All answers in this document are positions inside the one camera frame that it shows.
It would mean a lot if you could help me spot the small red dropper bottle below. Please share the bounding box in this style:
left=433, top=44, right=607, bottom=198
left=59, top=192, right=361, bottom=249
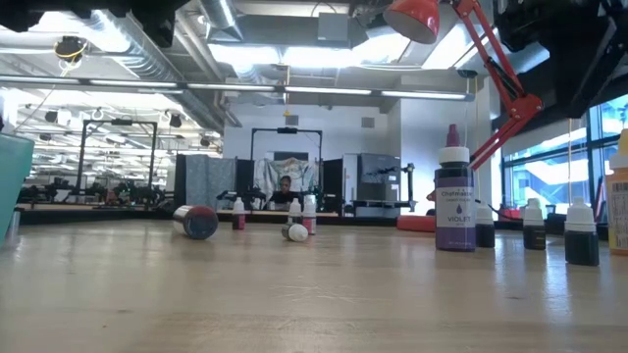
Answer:
left=232, top=196, right=247, bottom=231

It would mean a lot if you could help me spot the long overhead light bar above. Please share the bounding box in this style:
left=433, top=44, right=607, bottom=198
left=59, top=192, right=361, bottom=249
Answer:
left=0, top=73, right=476, bottom=103

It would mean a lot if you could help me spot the grey ceiling box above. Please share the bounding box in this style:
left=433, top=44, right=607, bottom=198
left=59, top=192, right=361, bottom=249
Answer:
left=317, top=12, right=351, bottom=43

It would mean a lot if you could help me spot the person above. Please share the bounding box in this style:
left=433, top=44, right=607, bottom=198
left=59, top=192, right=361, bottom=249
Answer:
left=268, top=175, right=303, bottom=212

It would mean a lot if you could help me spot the black ceiling-mounted device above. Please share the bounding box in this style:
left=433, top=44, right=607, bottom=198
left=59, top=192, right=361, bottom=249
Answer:
left=53, top=34, right=90, bottom=64

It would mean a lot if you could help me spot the grey partition panel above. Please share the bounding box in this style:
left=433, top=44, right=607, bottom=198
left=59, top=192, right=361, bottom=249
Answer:
left=175, top=153, right=237, bottom=213

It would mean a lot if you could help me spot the small dark green dropper bottle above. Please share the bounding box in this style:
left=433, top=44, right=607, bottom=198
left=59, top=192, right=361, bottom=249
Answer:
left=563, top=196, right=601, bottom=268

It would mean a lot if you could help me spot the silver ventilation duct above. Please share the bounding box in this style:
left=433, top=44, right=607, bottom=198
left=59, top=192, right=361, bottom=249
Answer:
left=46, top=0, right=228, bottom=134

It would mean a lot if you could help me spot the large violet food coloring bottle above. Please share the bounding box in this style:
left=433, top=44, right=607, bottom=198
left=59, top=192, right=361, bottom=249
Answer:
left=434, top=124, right=477, bottom=253

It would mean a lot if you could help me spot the teal translucent plastic bin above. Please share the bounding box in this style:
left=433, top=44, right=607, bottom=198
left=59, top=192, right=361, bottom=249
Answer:
left=0, top=131, right=35, bottom=244

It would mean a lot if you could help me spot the small pink dropper bottle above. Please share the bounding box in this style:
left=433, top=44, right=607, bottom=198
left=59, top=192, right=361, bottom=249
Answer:
left=302, top=194, right=318, bottom=236

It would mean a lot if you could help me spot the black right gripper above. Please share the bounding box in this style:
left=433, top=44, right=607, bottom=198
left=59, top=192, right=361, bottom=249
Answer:
left=493, top=0, right=617, bottom=119

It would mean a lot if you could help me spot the large red food coloring bottle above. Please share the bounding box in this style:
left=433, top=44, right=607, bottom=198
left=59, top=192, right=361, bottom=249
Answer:
left=172, top=204, right=220, bottom=241

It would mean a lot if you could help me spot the red desk lamp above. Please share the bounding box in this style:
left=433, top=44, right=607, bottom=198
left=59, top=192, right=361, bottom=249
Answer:
left=382, top=0, right=545, bottom=233

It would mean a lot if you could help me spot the grey metal cabinet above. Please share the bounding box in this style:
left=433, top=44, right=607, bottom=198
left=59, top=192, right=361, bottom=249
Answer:
left=356, top=152, right=403, bottom=219

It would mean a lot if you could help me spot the grey draped cloth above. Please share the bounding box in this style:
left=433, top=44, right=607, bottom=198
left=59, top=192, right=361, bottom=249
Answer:
left=253, top=156, right=321, bottom=211

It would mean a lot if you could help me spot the large yellow food coloring bottle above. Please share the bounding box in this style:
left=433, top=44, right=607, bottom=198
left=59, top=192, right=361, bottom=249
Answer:
left=605, top=127, right=628, bottom=257

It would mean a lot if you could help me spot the black gantry frame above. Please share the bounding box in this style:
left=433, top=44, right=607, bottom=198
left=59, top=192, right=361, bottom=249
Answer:
left=76, top=118, right=159, bottom=197
left=250, top=126, right=324, bottom=207

